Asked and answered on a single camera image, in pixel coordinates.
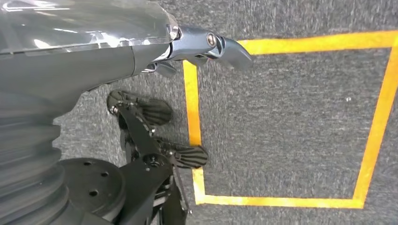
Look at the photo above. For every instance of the yellow floor tape square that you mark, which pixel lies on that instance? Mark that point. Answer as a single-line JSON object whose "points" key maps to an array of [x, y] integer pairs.
{"points": [[192, 108]]}

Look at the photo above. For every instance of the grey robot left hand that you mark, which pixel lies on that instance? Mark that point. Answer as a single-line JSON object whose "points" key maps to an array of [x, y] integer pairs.
{"points": [[77, 62]]}

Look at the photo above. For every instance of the black robot left leg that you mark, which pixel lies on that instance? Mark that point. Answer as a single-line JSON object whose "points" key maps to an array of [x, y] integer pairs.
{"points": [[93, 186]]}

